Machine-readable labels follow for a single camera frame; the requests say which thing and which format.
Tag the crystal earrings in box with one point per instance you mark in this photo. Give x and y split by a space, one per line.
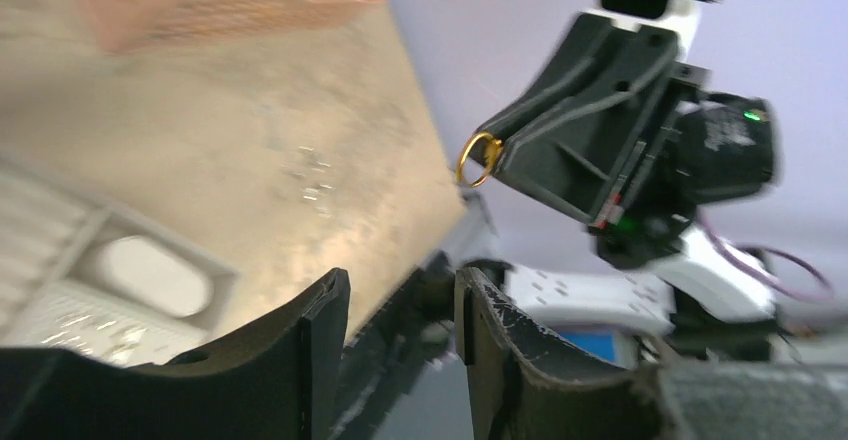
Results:
108 338

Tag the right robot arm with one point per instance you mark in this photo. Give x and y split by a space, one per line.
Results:
714 296

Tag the silver crystal jewelry pile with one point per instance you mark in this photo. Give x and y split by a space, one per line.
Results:
312 173

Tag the white oval box insert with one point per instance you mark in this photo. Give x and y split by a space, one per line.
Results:
142 270

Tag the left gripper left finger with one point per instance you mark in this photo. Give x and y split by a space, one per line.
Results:
273 378

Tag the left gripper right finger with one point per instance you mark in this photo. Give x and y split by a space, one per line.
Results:
526 382

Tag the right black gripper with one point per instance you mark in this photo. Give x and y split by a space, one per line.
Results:
592 138

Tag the pink jewelry box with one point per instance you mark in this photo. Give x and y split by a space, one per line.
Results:
50 232

